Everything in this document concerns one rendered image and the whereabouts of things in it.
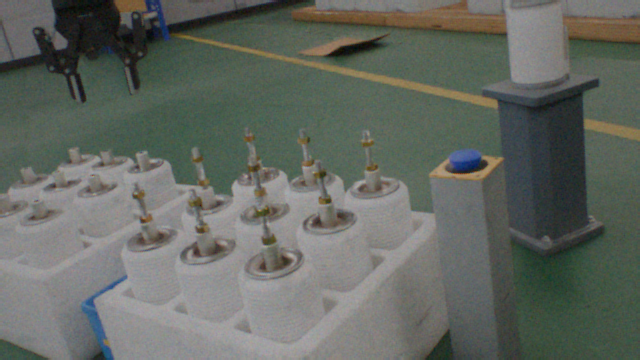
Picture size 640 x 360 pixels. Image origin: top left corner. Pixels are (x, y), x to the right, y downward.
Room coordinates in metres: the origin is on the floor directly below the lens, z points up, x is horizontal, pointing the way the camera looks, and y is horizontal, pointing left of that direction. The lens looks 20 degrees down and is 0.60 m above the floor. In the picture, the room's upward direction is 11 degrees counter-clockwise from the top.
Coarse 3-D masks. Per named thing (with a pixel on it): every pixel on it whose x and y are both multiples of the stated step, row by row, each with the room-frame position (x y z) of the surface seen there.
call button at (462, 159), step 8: (456, 152) 0.74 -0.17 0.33; (464, 152) 0.74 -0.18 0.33; (472, 152) 0.73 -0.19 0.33; (480, 152) 0.73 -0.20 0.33; (456, 160) 0.72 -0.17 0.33; (464, 160) 0.71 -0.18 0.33; (472, 160) 0.71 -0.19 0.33; (480, 160) 0.72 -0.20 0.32; (456, 168) 0.72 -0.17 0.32; (464, 168) 0.72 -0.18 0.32; (472, 168) 0.71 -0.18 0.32
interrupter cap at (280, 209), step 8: (248, 208) 0.88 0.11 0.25; (272, 208) 0.87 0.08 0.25; (280, 208) 0.86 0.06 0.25; (288, 208) 0.85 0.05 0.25; (240, 216) 0.86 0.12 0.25; (248, 216) 0.85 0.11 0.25; (272, 216) 0.84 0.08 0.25; (280, 216) 0.83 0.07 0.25; (248, 224) 0.83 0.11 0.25; (256, 224) 0.82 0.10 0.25
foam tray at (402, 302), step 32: (416, 224) 0.89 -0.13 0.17; (384, 256) 0.79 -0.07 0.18; (416, 256) 0.80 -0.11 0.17; (128, 288) 0.85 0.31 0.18; (320, 288) 0.74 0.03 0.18; (384, 288) 0.73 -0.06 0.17; (416, 288) 0.79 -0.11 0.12; (128, 320) 0.79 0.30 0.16; (160, 320) 0.74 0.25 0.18; (192, 320) 0.72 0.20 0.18; (352, 320) 0.67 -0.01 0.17; (384, 320) 0.72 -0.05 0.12; (416, 320) 0.78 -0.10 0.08; (128, 352) 0.80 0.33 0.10; (160, 352) 0.75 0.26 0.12; (192, 352) 0.70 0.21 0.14; (224, 352) 0.66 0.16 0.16; (256, 352) 0.62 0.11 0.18; (288, 352) 0.61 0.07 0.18; (320, 352) 0.62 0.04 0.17; (352, 352) 0.66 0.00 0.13; (384, 352) 0.71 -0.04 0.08; (416, 352) 0.77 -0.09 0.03
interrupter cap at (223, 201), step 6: (216, 198) 0.96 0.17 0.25; (222, 198) 0.95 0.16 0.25; (228, 198) 0.95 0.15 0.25; (222, 204) 0.92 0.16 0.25; (228, 204) 0.92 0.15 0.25; (186, 210) 0.93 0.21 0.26; (192, 210) 0.92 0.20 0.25; (204, 210) 0.92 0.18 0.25; (210, 210) 0.91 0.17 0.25; (216, 210) 0.90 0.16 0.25; (222, 210) 0.90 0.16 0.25
